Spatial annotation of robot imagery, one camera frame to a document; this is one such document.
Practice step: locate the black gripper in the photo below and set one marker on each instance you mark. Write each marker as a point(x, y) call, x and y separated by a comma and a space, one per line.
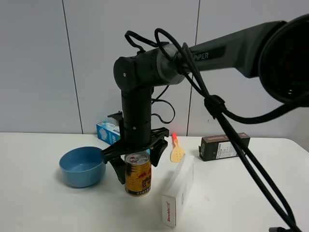
point(135, 139)

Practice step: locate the gold energy drink can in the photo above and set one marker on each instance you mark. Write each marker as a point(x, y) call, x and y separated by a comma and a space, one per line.
point(138, 175)

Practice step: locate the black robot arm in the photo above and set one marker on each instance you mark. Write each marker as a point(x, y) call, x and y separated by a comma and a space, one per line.
point(277, 52)

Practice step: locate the blue green toothpaste box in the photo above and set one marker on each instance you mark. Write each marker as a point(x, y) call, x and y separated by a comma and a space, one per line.
point(108, 132)

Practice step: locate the white cardboard box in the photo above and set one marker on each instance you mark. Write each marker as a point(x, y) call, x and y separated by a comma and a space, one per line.
point(176, 192)

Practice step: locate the blue plastic bowl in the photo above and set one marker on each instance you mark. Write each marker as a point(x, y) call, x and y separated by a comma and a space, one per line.
point(82, 167)

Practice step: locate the dark brown rectangular box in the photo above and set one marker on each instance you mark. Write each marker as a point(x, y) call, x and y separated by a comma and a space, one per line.
point(216, 147)

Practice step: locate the yellow spatula with orange handle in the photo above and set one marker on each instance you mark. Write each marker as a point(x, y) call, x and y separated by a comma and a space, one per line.
point(177, 152)

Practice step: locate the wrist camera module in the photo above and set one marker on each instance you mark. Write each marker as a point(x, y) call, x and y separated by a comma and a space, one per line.
point(118, 117)

